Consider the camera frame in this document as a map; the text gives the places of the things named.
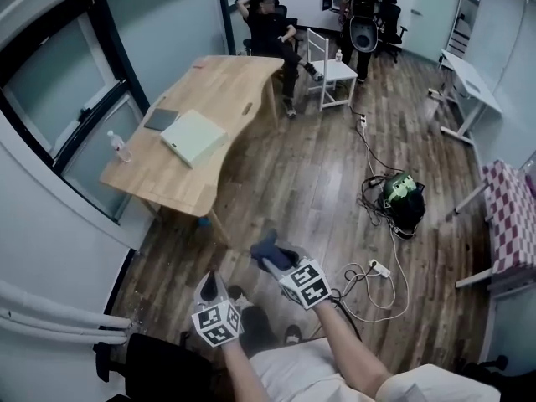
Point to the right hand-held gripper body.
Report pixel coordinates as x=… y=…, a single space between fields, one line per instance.
x=305 y=285

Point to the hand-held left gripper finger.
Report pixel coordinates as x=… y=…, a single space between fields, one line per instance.
x=218 y=289
x=205 y=289

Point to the small plastic bottle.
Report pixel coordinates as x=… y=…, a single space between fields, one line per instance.
x=338 y=56

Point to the pink paper slip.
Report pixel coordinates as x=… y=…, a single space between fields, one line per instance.
x=200 y=65

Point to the green black helmet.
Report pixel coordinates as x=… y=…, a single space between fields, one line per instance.
x=402 y=203

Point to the white power strip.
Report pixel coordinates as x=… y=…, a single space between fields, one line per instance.
x=363 y=120
x=379 y=267

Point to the person's right forearm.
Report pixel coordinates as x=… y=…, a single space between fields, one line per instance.
x=347 y=350

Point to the white desk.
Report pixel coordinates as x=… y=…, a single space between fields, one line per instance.
x=469 y=78

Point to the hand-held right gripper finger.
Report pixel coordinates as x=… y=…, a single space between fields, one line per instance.
x=294 y=256
x=273 y=269

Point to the black office chair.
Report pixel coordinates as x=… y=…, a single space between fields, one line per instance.
x=391 y=19
x=159 y=362
x=282 y=13

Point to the person's black shoe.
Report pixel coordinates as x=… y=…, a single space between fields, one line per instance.
x=293 y=334
x=239 y=297

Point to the white box appliance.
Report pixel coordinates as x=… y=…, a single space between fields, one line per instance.
x=331 y=3

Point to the white insulated pipe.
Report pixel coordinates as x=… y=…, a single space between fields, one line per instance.
x=63 y=304
x=63 y=329

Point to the black glass partition frame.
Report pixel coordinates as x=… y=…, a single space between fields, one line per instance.
x=226 y=11

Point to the black window frame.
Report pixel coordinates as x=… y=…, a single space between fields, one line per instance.
x=133 y=78

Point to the clear plastic water bottle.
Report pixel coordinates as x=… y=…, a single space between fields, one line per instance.
x=118 y=147

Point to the person's white shirt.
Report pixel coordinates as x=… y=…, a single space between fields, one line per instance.
x=293 y=371

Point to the white wooden chair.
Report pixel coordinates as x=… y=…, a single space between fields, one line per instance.
x=335 y=71

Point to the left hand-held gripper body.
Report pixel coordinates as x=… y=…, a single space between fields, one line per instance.
x=215 y=323

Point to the person's left forearm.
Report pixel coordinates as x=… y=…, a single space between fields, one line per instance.
x=238 y=371

